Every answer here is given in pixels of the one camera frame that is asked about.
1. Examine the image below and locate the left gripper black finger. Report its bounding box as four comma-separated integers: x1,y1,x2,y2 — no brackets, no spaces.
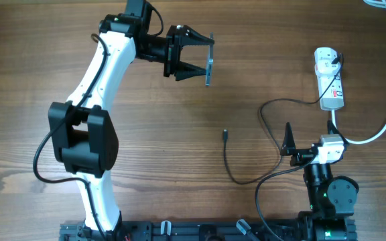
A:
181,26,214,46
174,62,206,81

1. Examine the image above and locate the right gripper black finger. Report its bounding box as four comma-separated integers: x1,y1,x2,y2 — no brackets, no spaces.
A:
327,120,350,146
280,122,296,156

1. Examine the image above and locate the blue Galaxy smartphone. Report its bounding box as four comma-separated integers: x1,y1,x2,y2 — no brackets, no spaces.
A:
205,44,214,87

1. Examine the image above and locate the black USB charging cable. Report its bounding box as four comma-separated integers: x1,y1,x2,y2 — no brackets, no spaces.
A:
222,52,344,185

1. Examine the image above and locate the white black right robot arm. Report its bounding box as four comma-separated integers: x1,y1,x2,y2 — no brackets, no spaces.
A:
280,121,359,241

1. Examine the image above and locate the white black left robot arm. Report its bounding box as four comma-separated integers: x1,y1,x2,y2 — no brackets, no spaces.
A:
47,1,214,240

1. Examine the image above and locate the white USB charger plug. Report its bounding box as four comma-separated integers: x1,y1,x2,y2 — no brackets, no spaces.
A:
315,59,340,77

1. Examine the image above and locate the white power strip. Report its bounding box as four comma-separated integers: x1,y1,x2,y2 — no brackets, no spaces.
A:
314,47,344,111

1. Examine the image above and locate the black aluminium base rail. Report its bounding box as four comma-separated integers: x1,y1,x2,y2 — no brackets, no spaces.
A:
58,219,358,241

